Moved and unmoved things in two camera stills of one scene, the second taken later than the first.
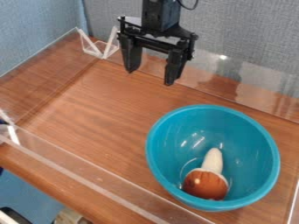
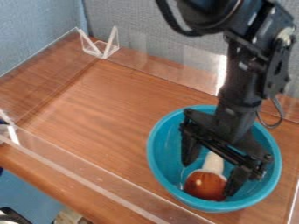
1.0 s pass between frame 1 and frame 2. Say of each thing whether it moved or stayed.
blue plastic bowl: stayed
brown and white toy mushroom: stayed
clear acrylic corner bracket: stayed
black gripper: moved
